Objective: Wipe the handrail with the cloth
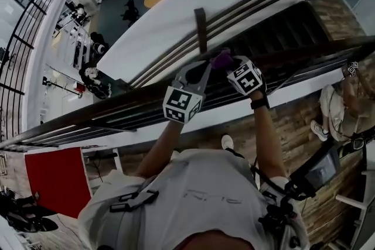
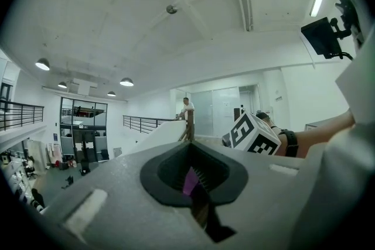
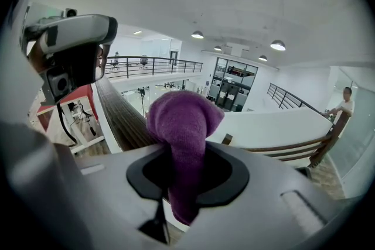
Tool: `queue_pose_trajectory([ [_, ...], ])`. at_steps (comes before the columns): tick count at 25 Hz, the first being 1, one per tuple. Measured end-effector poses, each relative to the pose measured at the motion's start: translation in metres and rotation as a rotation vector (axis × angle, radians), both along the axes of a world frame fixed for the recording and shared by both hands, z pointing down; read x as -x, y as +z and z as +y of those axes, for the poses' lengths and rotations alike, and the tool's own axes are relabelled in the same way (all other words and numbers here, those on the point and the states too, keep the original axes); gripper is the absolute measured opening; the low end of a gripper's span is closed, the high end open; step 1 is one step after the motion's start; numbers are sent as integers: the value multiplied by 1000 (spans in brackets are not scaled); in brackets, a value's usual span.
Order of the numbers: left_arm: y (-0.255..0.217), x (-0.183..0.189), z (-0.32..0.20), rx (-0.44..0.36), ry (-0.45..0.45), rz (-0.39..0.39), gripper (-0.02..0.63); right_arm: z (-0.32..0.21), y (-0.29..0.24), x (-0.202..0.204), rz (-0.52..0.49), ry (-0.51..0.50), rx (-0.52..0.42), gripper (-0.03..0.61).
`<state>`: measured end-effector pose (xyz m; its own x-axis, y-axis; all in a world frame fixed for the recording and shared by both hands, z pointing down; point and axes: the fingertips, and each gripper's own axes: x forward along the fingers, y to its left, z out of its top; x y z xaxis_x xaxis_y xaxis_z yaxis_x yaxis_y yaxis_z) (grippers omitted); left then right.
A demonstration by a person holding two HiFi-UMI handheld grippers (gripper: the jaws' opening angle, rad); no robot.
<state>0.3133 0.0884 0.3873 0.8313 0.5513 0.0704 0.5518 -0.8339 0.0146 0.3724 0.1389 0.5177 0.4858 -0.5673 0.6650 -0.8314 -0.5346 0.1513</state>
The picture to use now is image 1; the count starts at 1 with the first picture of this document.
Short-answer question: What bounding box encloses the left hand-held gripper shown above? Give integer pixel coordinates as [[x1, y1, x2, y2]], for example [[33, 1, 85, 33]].
[[162, 63, 213, 125]]

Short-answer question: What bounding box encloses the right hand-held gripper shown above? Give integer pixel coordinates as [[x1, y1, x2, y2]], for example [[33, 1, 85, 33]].
[[227, 55, 270, 102]]

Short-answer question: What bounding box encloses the purple cloth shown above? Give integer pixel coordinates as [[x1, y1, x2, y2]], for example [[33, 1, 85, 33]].
[[209, 48, 235, 71]]

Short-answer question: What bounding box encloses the dark curved handrail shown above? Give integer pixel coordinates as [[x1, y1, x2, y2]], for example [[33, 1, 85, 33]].
[[0, 37, 375, 153]]

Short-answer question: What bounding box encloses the person's right forearm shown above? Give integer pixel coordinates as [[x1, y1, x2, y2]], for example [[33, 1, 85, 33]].
[[248, 96, 289, 182]]

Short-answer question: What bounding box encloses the person's left forearm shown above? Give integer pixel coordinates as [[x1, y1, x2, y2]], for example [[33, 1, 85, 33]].
[[134, 119, 185, 178]]

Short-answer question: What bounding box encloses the black metal railing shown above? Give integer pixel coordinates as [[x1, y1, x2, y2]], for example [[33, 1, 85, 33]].
[[0, 0, 77, 144]]

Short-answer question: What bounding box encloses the black wristwatch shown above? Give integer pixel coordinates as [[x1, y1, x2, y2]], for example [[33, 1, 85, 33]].
[[250, 99, 271, 111]]

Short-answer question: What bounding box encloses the dark wooden staircase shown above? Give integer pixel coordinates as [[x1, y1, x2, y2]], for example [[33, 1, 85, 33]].
[[225, 0, 332, 68]]

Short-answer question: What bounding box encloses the person's right white shoe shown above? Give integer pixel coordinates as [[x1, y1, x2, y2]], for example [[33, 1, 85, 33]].
[[221, 133, 234, 150]]

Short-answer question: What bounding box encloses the black office chair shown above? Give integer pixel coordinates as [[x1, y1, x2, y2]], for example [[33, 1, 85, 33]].
[[121, 0, 141, 22]]

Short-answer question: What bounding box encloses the person's white t-shirt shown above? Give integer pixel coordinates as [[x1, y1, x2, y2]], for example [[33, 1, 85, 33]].
[[77, 149, 310, 250]]

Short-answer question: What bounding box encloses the black chest-mounted monitor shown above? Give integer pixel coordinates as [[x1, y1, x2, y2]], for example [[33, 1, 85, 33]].
[[288, 143, 343, 200]]

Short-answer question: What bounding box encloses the white metal rack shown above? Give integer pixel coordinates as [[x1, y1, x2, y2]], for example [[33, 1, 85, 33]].
[[335, 166, 375, 250]]

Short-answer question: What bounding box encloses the red-topped white-legged table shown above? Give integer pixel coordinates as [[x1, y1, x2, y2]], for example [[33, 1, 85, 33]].
[[23, 146, 122, 219]]

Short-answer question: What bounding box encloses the black chest strap buckle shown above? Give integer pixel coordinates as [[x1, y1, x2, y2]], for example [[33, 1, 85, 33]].
[[110, 190, 161, 214]]

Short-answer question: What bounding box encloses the black strap ring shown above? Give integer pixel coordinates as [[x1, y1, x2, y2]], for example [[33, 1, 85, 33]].
[[288, 235, 302, 249]]

